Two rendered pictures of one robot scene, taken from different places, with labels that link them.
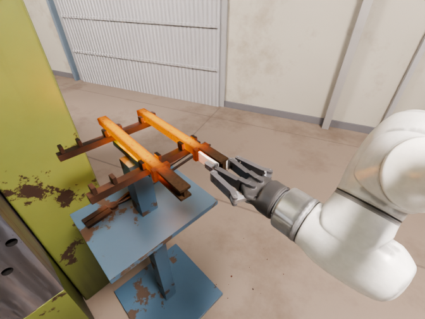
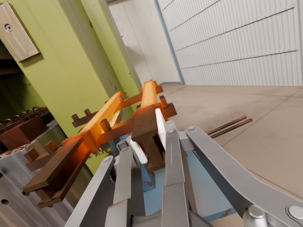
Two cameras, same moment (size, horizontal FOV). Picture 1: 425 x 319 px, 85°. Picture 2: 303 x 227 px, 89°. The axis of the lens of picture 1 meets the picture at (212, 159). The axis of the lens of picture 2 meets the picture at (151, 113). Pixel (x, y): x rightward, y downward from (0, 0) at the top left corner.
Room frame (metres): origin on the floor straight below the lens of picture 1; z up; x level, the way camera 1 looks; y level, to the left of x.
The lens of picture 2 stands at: (0.36, -0.14, 1.02)
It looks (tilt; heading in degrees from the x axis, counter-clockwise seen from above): 19 degrees down; 49
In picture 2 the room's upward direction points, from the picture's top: 24 degrees counter-clockwise
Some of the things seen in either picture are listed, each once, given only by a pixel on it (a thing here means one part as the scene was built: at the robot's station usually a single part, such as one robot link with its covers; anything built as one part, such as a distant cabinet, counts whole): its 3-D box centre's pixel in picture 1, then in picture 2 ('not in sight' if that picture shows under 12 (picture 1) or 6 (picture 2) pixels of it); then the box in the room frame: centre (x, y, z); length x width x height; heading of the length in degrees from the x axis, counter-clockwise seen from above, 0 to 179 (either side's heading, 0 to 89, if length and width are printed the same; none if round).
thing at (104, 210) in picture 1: (159, 175); (175, 151); (0.69, 0.21, 0.68); 0.60 x 0.04 x 0.01; 140
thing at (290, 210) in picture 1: (293, 212); not in sight; (0.29, -0.16, 0.94); 0.09 x 0.06 x 0.09; 133
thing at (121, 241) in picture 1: (146, 209); (147, 186); (0.53, 0.23, 0.67); 0.40 x 0.30 x 0.02; 134
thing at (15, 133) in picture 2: not in sight; (25, 132); (0.39, 0.63, 0.95); 0.12 x 0.09 x 0.07; 46
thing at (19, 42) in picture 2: not in sight; (14, 34); (0.53, 0.59, 1.27); 0.09 x 0.02 x 0.17; 136
